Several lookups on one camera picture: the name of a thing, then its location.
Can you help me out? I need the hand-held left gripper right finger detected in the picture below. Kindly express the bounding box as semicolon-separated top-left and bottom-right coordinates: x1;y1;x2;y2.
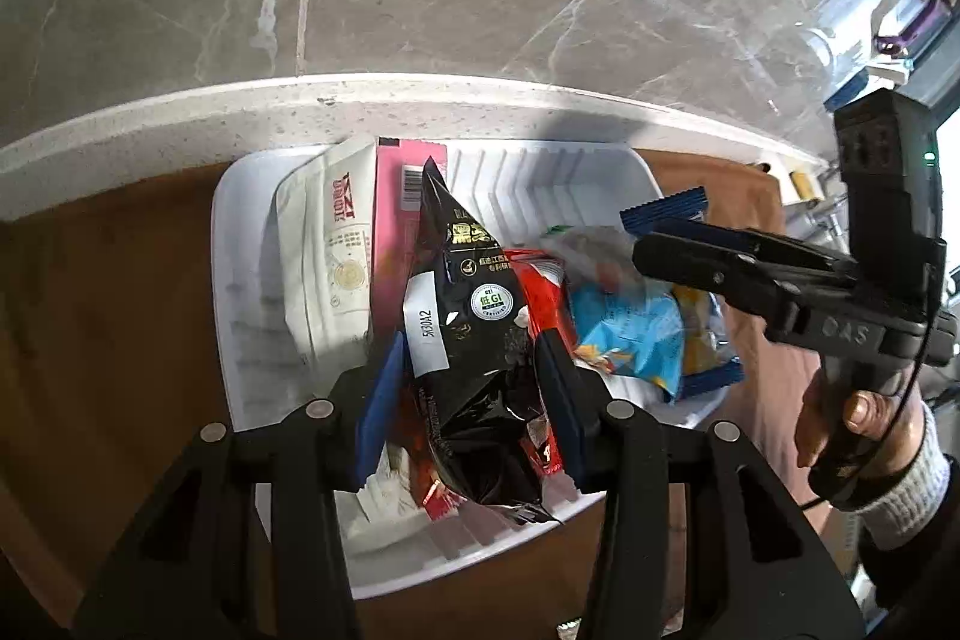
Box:
536;329;867;640

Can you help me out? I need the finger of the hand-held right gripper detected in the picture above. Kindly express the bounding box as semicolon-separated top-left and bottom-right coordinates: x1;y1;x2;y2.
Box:
634;231;848;341
660;218;857;281

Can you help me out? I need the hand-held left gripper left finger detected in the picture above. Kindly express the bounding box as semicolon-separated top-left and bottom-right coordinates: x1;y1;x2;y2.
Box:
71;332;410;640

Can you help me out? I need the blue orange snack packet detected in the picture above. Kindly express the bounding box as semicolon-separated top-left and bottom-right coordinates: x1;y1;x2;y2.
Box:
619;186;743;401

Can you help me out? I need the black snack packet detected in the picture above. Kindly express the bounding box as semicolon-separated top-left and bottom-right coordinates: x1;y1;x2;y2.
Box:
401;156;563;528

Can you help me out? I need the light blue snack packet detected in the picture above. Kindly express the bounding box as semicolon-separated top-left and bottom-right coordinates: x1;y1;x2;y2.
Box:
570;278;685;402

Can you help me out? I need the red snack packet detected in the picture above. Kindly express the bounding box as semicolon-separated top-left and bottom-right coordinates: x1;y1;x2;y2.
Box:
416;246;575;522

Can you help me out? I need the clear packet with green edge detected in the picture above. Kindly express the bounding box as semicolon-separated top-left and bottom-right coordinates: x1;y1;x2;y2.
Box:
538;224;642;292

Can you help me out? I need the white plastic tray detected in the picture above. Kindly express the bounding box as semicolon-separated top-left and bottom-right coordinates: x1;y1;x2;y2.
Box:
210;137;740;603

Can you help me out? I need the long white snack packet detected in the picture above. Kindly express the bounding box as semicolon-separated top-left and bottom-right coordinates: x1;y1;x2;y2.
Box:
274;136;377;371

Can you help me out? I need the pink snack packet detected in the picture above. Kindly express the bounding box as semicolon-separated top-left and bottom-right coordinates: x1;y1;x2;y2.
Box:
373;137;452;345

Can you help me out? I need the person's right forearm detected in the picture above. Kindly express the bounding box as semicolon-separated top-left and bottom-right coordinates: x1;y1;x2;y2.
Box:
855;400;960;611

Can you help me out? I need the person's right hand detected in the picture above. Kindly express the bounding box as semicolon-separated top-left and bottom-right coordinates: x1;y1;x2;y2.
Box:
796;370;925;498

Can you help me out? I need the purple peeler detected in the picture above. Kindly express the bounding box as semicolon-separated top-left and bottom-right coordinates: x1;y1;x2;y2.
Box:
874;0;957;58

